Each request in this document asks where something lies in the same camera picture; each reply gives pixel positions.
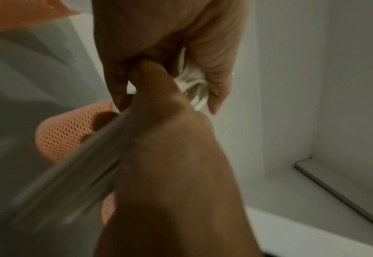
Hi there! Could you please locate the bunch of white plastic cutlery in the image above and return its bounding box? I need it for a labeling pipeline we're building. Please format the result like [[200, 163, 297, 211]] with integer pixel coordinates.
[[173, 47, 211, 111]]

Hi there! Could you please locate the person's right hand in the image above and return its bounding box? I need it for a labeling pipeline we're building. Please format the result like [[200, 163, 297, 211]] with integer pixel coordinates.
[[91, 0, 254, 116]]

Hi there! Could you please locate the person's left hand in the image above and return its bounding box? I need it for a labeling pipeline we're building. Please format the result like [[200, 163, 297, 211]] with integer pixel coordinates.
[[93, 60, 263, 257]]

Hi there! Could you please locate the orange mesh cup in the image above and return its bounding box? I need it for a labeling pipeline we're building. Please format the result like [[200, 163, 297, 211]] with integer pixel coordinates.
[[0, 0, 80, 33], [35, 99, 124, 164], [101, 193, 117, 227]]

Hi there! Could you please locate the bunch of white plastic forks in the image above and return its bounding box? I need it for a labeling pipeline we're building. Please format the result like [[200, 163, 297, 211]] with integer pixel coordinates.
[[10, 110, 133, 234]]

